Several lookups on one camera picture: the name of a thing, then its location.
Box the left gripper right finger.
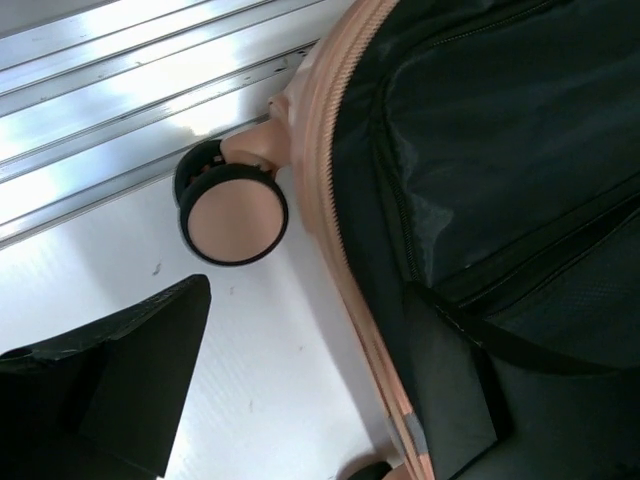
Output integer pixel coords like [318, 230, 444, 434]
[404, 283, 513, 479]

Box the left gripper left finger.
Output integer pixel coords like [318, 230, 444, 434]
[1, 274, 211, 479]

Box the pink suitcase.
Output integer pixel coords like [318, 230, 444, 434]
[174, 1, 639, 479]

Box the aluminium rail frame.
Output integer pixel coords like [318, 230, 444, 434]
[1, 0, 346, 246]

